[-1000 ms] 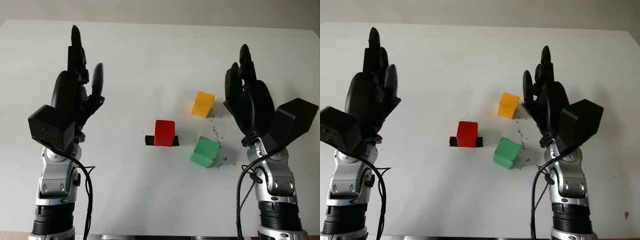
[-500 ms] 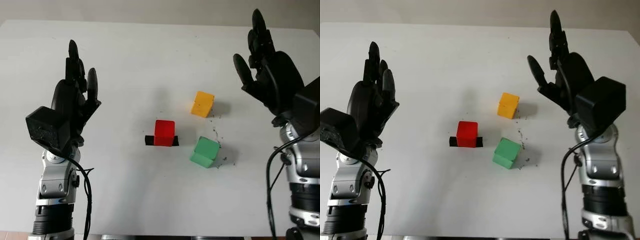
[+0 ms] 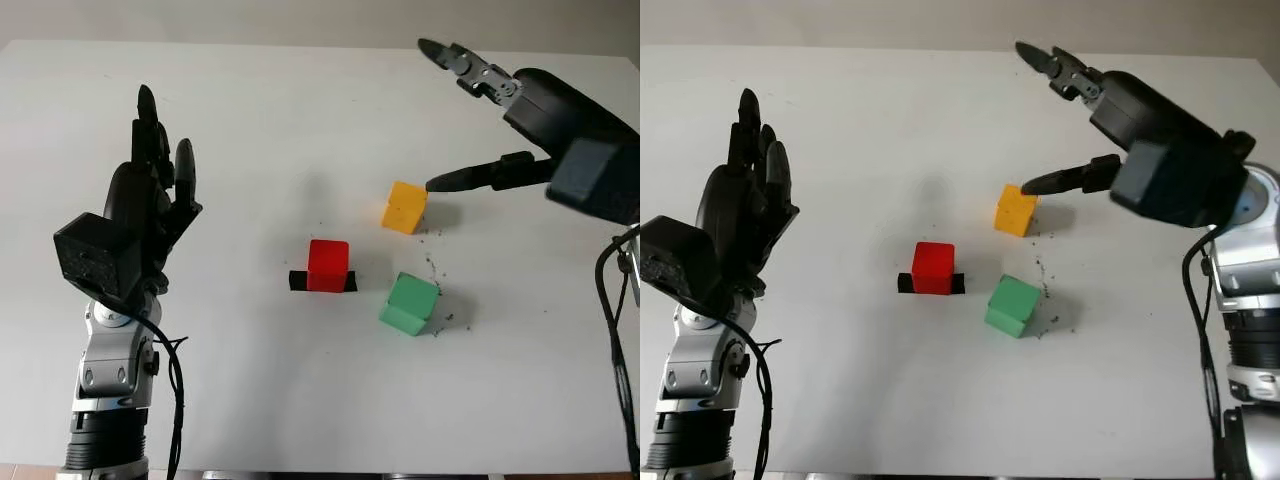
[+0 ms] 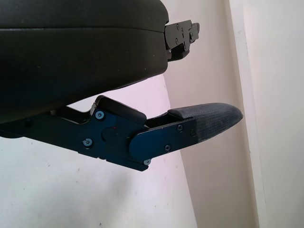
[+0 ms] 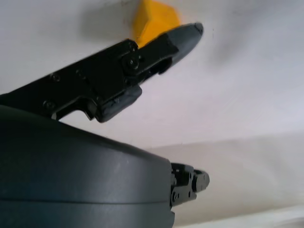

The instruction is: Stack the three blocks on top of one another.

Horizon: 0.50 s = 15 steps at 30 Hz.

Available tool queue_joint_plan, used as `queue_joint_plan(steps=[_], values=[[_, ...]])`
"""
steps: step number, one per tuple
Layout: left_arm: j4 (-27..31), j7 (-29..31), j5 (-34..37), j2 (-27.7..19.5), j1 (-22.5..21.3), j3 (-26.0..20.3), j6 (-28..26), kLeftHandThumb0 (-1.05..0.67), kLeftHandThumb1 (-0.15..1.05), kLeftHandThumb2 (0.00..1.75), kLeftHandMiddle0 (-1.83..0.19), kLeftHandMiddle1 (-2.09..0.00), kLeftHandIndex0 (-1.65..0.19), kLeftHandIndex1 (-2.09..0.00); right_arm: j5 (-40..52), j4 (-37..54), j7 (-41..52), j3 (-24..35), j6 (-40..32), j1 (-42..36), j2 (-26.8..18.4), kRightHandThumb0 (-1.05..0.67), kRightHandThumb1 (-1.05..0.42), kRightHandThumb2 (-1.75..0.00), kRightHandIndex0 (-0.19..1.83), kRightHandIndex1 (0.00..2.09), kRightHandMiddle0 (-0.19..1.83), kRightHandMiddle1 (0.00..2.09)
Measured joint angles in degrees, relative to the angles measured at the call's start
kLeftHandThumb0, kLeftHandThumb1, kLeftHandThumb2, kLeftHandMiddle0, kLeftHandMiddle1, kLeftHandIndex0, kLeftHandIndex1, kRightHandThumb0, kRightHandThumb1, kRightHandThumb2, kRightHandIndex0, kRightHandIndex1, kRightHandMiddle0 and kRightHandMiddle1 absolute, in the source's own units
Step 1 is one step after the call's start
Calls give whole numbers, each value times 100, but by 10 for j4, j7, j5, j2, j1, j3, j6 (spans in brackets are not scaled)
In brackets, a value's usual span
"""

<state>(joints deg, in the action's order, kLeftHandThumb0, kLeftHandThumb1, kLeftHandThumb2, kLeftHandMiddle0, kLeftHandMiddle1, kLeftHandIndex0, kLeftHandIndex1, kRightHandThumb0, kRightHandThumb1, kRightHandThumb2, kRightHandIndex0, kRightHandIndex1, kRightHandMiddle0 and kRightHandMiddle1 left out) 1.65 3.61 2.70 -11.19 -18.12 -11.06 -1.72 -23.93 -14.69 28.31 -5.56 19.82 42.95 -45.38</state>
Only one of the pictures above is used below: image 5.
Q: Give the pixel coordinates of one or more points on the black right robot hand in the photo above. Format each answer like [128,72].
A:
[71,178]

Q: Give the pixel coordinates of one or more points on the yellow cube block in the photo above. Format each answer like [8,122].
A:
[156,19]

